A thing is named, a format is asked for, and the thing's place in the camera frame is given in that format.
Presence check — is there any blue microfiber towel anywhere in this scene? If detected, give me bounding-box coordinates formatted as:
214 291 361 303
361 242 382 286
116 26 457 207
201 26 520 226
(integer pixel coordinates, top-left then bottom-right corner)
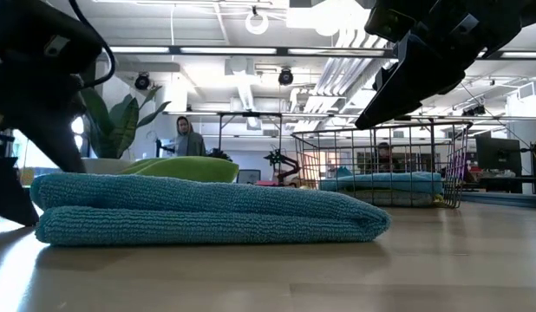
318 166 443 195
29 172 393 248

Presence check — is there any small grey monitor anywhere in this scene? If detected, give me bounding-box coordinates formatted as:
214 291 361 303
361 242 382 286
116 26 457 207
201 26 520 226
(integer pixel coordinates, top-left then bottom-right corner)
236 168 262 185

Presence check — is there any green plant in white pot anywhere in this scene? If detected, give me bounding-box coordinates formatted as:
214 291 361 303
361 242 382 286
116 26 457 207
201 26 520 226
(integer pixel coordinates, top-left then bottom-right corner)
79 84 172 175

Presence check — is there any black workstation frame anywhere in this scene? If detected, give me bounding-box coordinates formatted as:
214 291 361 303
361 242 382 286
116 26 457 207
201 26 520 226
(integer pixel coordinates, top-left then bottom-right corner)
215 110 287 153

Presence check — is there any grey microfiber towel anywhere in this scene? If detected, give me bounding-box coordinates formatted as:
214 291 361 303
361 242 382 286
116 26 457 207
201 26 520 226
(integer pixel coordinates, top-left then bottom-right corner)
343 190 434 208

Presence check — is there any black left wrist camera cable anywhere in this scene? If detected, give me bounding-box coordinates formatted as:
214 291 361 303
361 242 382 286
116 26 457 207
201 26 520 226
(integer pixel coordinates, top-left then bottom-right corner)
67 0 117 91

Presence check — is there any person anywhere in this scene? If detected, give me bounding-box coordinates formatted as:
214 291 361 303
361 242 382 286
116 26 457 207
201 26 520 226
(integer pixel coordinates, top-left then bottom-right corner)
174 115 207 158
370 141 409 174

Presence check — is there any white hanging cable ring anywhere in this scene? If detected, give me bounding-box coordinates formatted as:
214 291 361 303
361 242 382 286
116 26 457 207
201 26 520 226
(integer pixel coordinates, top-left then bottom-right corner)
245 10 270 36

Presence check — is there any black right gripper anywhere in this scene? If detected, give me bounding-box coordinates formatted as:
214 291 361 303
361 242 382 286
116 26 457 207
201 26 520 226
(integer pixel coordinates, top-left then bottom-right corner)
354 0 536 131

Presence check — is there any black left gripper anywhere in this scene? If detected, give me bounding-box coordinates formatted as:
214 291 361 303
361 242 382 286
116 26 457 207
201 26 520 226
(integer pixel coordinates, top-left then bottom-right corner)
0 0 103 174

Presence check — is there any black computer monitor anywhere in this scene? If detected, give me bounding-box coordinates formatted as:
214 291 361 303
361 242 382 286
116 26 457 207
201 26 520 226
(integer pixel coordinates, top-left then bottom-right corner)
474 136 523 195

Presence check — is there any copper wire basket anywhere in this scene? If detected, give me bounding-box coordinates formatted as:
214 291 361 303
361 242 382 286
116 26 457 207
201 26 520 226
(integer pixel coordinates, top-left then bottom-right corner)
291 120 473 210

